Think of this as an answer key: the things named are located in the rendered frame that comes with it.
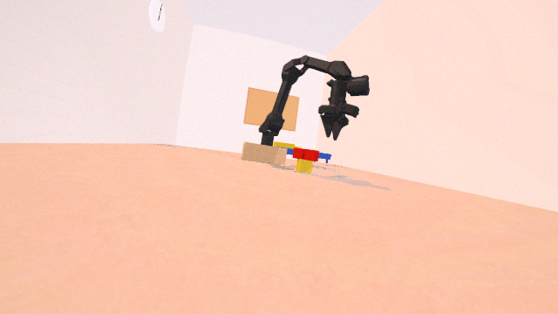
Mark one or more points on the red cube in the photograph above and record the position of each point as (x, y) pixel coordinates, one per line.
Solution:
(299, 153)
(312, 155)

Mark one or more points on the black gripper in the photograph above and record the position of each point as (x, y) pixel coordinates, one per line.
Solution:
(332, 119)

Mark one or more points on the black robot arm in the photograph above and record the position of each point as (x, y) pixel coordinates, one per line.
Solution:
(344, 83)

